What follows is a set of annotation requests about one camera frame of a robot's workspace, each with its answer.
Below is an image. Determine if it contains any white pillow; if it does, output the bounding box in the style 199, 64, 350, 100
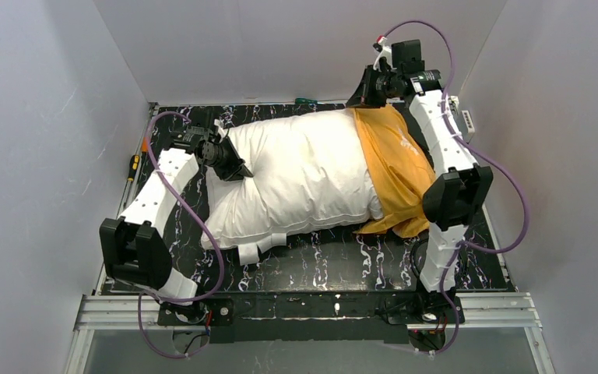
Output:
201, 109, 383, 264

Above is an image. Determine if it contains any orange printed pillowcase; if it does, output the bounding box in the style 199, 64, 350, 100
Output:
350, 104, 436, 238

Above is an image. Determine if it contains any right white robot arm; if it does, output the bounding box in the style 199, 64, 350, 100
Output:
346, 36, 493, 292

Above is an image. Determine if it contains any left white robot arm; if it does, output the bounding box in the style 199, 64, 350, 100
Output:
99, 110, 253, 307

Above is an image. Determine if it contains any white power strip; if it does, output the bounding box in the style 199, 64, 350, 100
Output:
460, 110, 476, 136

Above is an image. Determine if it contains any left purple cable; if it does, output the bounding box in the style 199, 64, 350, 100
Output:
136, 111, 227, 360

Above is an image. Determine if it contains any purple cable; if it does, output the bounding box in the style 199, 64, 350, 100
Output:
136, 111, 227, 360
384, 19, 531, 357

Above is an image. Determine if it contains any green handled screwdriver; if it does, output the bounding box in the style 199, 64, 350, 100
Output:
294, 97, 319, 104

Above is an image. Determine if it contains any yellow handled screwdriver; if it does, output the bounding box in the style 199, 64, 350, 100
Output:
127, 138, 148, 182

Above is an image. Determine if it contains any black cable loop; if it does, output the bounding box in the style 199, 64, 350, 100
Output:
410, 238, 431, 280

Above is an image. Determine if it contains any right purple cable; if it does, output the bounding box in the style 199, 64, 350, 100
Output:
384, 19, 531, 357

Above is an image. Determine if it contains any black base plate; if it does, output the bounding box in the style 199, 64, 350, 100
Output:
157, 291, 465, 344

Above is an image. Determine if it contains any aluminium frame rail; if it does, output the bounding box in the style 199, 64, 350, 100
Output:
63, 292, 555, 373

